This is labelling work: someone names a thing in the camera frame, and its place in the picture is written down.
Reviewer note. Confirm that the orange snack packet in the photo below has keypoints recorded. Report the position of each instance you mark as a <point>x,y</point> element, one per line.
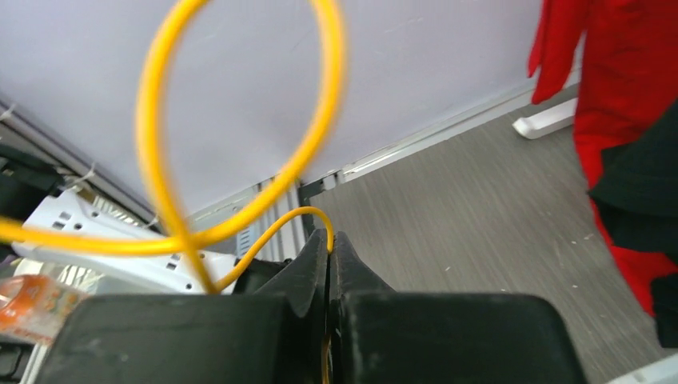
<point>35,307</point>

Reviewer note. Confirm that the white clothes rack stand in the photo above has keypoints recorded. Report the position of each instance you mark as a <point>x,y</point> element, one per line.
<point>547,121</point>

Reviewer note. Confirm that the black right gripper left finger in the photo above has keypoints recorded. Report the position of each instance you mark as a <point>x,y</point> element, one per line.
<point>273,335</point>

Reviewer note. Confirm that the white plastic bin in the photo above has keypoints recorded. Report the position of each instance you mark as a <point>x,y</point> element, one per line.
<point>664,371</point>

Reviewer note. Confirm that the black shirt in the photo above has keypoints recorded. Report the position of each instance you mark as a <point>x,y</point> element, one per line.
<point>636,198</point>

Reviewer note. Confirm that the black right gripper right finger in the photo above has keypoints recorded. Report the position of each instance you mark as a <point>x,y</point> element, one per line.
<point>381,335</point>

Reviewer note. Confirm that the red shirt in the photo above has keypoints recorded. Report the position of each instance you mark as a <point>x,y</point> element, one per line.
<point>628,79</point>

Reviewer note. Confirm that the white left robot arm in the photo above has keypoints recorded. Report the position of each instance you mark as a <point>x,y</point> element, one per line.
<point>44,221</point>

